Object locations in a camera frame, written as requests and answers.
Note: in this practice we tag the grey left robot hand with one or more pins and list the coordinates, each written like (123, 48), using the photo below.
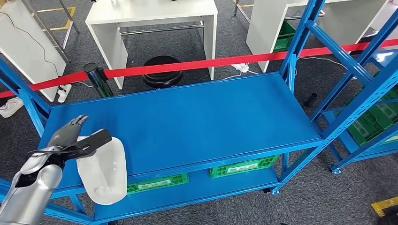
(65, 136)

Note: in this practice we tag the white plastic fender part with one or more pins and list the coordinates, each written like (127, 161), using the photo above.
(105, 177)

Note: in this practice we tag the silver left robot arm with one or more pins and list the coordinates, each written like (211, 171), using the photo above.
(34, 186)

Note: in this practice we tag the blue metal shelf rack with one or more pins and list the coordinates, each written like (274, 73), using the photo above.
(186, 124)
(357, 153)

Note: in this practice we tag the white power strip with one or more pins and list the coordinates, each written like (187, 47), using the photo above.
(63, 93)
(240, 67)

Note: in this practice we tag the white panel table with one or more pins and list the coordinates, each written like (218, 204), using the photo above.
(28, 56)
(149, 11)
(264, 31)

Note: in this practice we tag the green plastic crate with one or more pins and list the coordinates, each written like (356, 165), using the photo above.
(242, 167)
(155, 184)
(388, 113)
(284, 37)
(360, 129)

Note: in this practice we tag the black round stool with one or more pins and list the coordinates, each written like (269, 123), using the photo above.
(163, 71)

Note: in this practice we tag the red barrier belt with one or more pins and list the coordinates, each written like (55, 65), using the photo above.
(186, 65)

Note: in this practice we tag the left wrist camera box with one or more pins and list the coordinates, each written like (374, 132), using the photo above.
(93, 141)

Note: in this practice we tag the black stanchion post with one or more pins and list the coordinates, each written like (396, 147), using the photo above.
(99, 82)

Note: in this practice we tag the chrome table leg frame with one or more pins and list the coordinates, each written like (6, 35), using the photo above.
(69, 17)

